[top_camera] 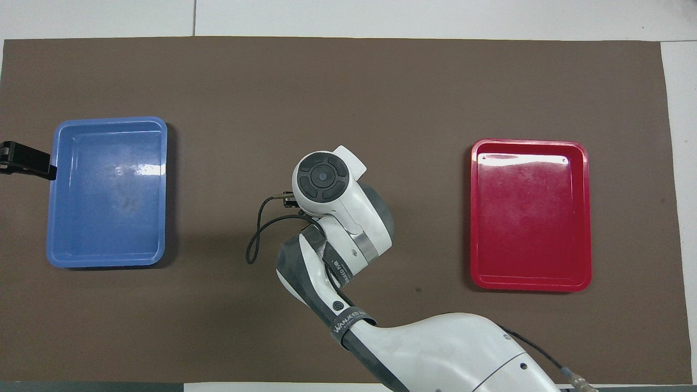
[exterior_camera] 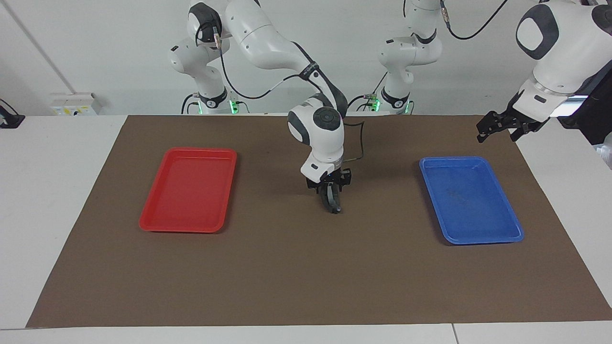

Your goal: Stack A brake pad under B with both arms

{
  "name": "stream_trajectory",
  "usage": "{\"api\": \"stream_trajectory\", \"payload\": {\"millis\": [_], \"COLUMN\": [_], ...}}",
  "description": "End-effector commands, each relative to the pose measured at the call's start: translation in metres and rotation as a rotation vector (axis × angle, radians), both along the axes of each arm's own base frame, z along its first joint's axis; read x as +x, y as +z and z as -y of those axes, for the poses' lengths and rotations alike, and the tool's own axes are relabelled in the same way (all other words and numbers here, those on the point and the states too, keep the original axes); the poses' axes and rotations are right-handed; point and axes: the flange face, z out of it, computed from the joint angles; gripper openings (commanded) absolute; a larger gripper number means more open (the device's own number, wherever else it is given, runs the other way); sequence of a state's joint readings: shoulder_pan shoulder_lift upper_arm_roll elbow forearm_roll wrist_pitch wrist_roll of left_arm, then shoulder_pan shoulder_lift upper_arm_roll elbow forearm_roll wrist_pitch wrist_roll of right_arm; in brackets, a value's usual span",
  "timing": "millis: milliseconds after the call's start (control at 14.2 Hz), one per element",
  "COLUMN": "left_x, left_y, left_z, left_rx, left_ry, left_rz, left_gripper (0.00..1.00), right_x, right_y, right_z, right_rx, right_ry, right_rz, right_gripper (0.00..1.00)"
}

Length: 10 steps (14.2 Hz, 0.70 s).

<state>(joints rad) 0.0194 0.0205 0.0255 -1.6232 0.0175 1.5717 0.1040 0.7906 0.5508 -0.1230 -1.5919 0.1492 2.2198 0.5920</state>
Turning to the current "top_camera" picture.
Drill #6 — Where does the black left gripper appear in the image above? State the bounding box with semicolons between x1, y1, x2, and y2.
0;140;57;181

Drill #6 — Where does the blue plastic tray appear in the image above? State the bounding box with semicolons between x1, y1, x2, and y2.
46;116;168;268

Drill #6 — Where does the brown table mat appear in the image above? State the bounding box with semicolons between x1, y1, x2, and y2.
0;36;693;385

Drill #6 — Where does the red plastic tray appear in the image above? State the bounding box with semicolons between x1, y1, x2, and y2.
470;138;592;293

